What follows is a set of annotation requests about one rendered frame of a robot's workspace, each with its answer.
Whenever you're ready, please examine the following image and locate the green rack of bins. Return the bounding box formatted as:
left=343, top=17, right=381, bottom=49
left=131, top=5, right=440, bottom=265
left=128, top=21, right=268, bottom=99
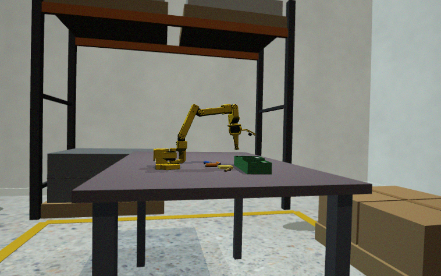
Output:
left=234, top=156, right=272, bottom=174

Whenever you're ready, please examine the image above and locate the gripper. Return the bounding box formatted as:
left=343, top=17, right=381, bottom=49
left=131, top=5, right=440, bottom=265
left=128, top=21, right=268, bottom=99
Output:
left=228, top=123, right=256, bottom=150

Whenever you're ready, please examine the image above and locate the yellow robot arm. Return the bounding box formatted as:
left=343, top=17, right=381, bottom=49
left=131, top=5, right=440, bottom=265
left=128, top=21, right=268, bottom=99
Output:
left=155, top=104, right=240, bottom=170

